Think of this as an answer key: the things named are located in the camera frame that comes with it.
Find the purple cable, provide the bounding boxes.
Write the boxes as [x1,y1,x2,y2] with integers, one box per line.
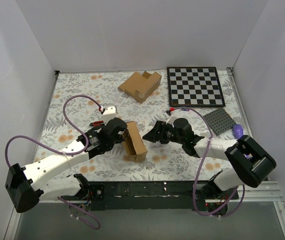
[172,107,246,217]
[4,94,103,230]

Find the grey studded baseplate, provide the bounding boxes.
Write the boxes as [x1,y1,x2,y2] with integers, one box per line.
[204,107,236,136]

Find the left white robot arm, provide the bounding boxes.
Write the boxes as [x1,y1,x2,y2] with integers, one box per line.
[5,117,128,213]

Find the black white chessboard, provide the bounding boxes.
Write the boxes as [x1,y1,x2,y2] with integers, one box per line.
[166,66,226,108]

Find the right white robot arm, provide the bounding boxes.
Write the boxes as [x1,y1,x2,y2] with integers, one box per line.
[142,118,277,199]

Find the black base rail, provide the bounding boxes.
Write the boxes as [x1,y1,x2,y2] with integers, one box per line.
[59,180,241,212]

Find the purple toy microphone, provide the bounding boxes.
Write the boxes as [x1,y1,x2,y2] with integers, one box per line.
[232,124,244,139]

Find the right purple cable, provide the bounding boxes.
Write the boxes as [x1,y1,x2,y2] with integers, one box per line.
[172,107,246,217]

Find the brown cardboard box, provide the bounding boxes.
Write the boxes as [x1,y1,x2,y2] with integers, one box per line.
[122,121,148,163]
[118,71,162,103]

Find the open brown cardboard box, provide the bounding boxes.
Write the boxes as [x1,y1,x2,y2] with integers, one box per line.
[118,71,162,103]

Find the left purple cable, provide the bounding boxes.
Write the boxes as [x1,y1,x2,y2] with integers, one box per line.
[4,94,103,230]

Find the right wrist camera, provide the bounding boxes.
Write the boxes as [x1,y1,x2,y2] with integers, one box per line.
[166,107,177,125]

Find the floral table mat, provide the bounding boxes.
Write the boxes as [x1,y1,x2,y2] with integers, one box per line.
[31,69,262,182]

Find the red black utility knife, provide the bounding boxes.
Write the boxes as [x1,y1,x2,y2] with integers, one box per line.
[89,120,105,127]

